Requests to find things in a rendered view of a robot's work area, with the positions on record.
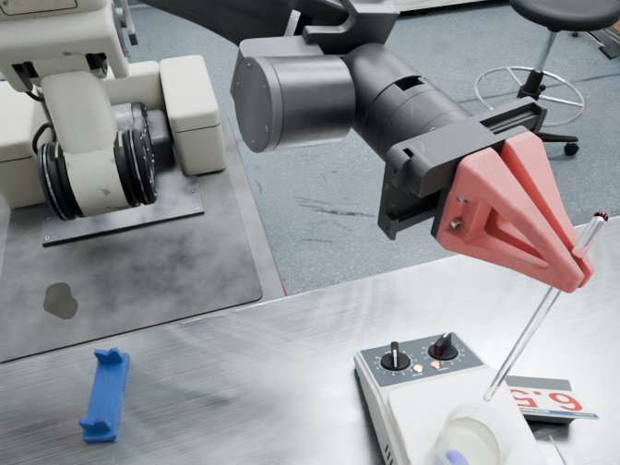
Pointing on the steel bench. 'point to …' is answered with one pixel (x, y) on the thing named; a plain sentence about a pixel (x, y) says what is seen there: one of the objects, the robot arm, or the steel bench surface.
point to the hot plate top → (417, 409)
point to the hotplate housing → (382, 418)
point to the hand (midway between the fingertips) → (569, 270)
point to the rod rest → (105, 396)
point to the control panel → (418, 351)
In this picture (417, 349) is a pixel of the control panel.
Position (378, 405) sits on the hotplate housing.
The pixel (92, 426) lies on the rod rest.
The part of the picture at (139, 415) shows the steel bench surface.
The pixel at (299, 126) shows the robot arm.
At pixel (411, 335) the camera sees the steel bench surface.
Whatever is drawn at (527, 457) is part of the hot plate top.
